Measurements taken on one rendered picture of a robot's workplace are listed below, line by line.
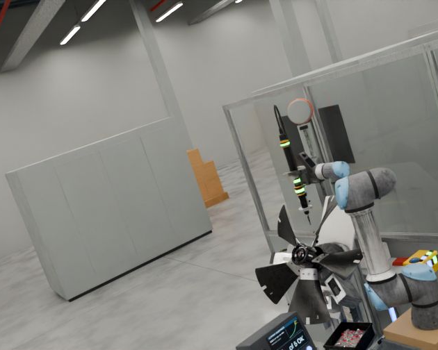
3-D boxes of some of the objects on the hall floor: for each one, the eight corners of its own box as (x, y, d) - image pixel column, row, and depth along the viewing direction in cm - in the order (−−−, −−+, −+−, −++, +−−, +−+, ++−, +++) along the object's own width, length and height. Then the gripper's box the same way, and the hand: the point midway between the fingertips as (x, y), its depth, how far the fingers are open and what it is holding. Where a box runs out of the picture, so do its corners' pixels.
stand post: (391, 406, 318) (338, 234, 301) (404, 410, 311) (350, 235, 294) (387, 410, 315) (334, 237, 298) (400, 414, 308) (345, 237, 291)
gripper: (313, 187, 242) (282, 189, 259) (332, 176, 250) (302, 179, 267) (307, 169, 241) (277, 173, 257) (327, 159, 249) (296, 163, 266)
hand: (289, 171), depth 261 cm, fingers open, 8 cm apart
